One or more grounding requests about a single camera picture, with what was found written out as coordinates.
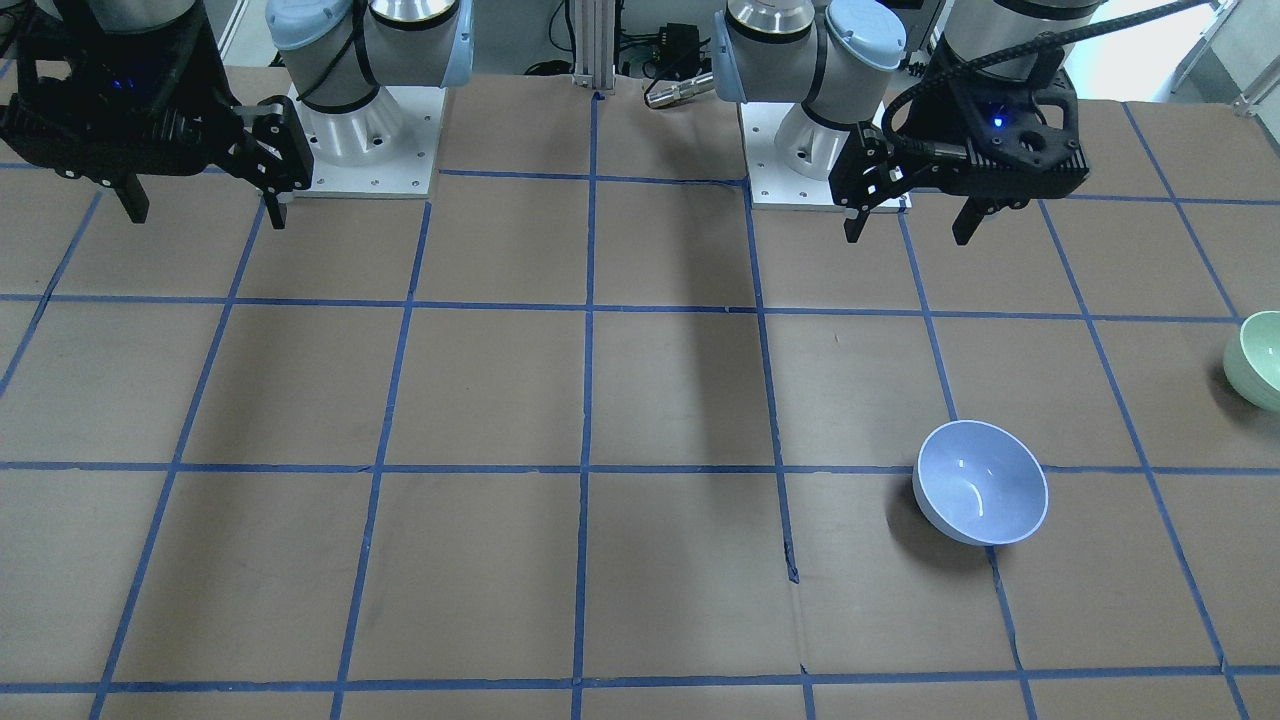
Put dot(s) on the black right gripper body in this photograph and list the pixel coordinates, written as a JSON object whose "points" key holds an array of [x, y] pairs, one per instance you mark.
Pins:
{"points": [[214, 106]]}

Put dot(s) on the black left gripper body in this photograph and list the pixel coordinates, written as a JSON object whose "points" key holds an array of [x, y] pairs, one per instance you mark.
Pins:
{"points": [[917, 125]]}

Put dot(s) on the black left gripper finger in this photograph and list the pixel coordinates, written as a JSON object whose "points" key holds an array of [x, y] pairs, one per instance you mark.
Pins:
{"points": [[969, 218], [855, 219]]}

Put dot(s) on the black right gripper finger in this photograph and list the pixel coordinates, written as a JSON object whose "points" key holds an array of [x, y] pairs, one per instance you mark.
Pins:
{"points": [[276, 208], [132, 196]]}

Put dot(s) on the green bowl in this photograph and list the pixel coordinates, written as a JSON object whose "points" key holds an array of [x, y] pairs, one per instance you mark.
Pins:
{"points": [[1251, 360]]}

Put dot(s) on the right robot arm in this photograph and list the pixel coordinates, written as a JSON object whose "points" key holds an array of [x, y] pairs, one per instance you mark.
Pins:
{"points": [[339, 54]]}

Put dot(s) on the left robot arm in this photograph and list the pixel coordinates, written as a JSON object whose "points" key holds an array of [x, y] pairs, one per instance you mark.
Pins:
{"points": [[836, 60]]}

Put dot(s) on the blue bowl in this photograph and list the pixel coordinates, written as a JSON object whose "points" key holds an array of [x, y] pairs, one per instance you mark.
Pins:
{"points": [[979, 485]]}

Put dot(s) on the silver metal connector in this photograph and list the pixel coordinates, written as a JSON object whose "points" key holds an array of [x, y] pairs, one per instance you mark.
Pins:
{"points": [[681, 91]]}

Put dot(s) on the black power box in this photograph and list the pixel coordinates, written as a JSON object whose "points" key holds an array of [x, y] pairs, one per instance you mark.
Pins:
{"points": [[678, 51]]}

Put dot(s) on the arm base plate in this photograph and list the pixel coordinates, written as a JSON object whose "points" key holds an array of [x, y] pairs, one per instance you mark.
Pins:
{"points": [[789, 156], [400, 150]]}

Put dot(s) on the aluminium frame post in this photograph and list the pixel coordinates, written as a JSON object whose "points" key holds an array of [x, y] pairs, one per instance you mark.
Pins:
{"points": [[594, 44]]}

